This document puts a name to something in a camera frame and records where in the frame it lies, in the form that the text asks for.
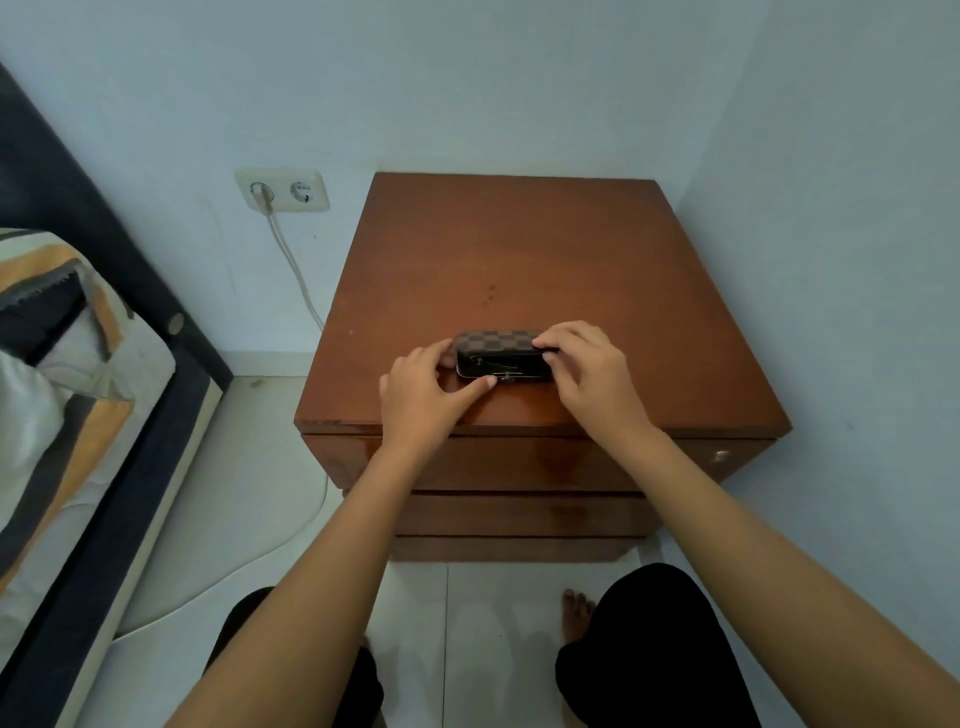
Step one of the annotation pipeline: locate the person's left hand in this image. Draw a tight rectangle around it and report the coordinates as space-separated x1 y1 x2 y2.
378 337 499 451

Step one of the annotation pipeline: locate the person's right hand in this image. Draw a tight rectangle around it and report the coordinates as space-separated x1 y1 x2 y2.
530 320 654 451

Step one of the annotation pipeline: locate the checkered manicure kit case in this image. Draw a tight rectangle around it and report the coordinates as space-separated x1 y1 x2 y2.
454 328 558 385

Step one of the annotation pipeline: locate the brown wooden nightstand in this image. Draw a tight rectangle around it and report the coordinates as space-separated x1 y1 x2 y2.
293 172 793 564
299 433 778 496

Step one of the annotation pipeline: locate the person's right forearm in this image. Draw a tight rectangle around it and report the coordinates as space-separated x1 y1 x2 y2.
616 421 960 728

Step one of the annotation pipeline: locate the person's left forearm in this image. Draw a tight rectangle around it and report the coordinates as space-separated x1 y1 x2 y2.
166 433 451 728

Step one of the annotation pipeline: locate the person's right leg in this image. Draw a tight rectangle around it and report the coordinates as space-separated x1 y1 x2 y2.
554 563 763 728

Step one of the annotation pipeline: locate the person's leg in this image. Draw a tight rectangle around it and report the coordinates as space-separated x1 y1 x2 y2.
203 587 385 728
554 563 763 728

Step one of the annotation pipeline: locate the person's left leg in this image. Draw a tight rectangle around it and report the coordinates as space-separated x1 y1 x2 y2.
203 587 385 728

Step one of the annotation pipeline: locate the striped bedding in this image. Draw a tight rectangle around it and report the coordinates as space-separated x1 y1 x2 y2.
0 227 178 661

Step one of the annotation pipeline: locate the white double wall socket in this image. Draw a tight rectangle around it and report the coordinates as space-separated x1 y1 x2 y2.
234 167 331 215

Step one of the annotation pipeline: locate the white plug with cable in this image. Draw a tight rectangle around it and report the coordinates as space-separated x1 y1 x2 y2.
112 181 331 640

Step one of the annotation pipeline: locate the dark blue bed frame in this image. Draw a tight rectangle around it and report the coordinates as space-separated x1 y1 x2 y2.
0 63 235 728

